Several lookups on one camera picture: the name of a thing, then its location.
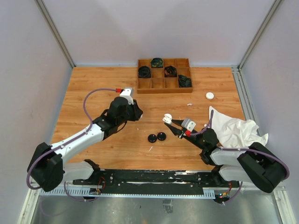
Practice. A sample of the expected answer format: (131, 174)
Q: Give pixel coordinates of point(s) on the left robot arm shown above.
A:
(49, 165)

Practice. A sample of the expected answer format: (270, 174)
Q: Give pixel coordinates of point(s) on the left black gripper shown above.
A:
(137, 112)

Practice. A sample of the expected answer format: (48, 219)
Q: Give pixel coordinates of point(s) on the wooden compartment tray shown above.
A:
(164, 75)

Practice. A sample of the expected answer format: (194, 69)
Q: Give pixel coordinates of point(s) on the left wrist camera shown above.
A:
(127, 93)

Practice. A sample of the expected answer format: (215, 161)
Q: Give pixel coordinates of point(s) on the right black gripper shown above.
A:
(176, 130)

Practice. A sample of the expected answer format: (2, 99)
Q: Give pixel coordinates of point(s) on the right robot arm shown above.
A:
(255, 163)

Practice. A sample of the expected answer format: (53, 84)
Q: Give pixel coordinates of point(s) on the crumpled white cloth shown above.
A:
(233, 132)

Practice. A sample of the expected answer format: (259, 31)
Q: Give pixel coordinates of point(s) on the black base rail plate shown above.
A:
(155, 182)

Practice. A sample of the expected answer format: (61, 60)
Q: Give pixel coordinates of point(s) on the white charging case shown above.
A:
(167, 118)
(209, 95)

